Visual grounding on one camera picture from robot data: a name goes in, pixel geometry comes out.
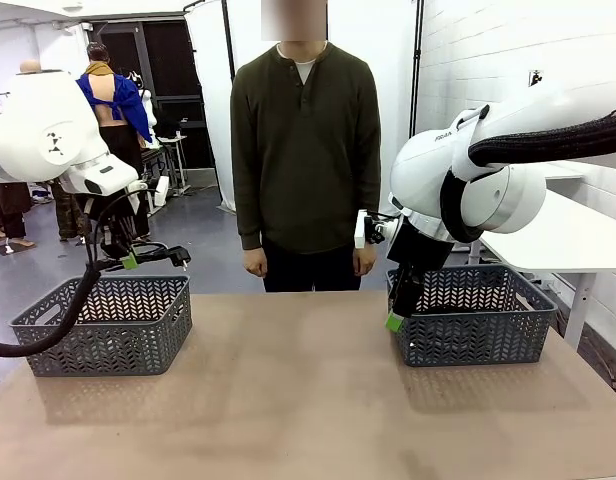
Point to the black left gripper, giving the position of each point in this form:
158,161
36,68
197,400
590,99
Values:
113,215

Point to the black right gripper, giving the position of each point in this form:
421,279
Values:
418,247

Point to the person's left forearm olive sleeve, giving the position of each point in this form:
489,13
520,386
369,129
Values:
370,195

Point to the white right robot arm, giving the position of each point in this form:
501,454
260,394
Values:
418,170

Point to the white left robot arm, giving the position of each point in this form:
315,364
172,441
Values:
38,125

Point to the person's right forearm olive sleeve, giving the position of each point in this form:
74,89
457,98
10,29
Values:
248,210

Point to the person's left hand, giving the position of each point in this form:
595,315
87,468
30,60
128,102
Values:
365,261

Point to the person's right hand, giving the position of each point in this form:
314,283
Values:
255,262

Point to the grey plastic lattice basket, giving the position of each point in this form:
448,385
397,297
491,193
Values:
138,345
478,340

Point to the mannequin in dark coat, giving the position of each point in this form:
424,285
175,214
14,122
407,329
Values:
10,210

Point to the mannequin in blue shirt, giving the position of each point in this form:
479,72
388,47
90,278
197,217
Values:
118,100

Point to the large white table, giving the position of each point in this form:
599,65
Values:
563,235

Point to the white photo backdrop screen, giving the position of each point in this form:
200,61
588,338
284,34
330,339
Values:
213,100

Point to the person in olive henley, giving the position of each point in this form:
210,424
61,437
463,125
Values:
305,150

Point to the black backdrop panel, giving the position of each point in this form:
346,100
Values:
178,60

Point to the mannequin in cream top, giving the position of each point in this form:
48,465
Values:
30,67

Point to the black backdrop stand pole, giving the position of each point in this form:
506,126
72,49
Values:
417,50
228,50

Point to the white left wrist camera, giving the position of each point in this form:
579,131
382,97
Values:
161,190

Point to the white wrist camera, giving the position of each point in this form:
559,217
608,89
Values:
360,230
161,190

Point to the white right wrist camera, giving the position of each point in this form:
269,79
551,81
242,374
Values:
360,230

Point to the white frame workbench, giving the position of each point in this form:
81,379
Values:
175,145

